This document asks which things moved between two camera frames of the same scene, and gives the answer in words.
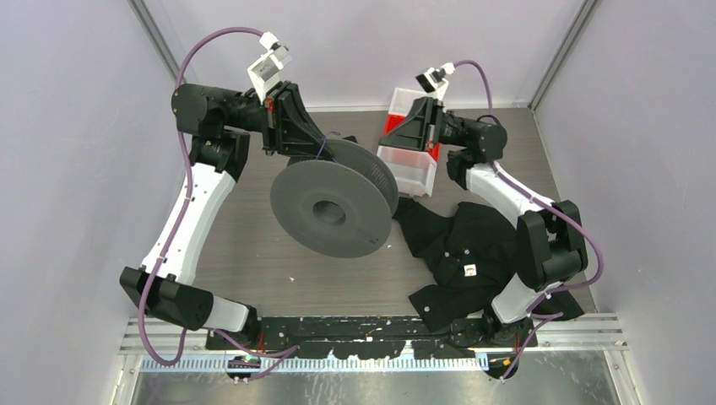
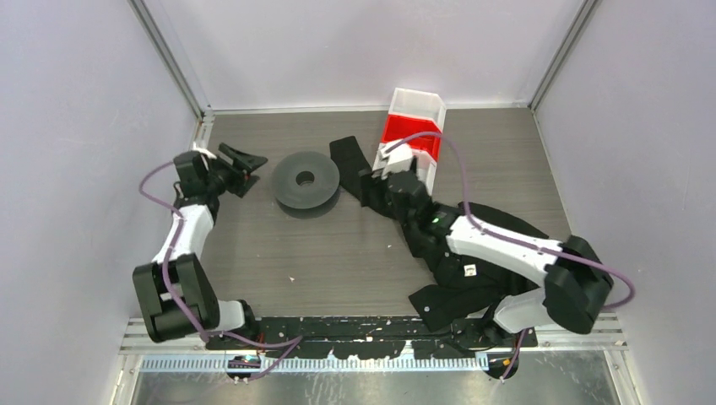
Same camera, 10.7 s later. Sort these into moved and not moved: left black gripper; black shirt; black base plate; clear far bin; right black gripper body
Moved: left black gripper; right black gripper body
Not moved: clear far bin; black shirt; black base plate
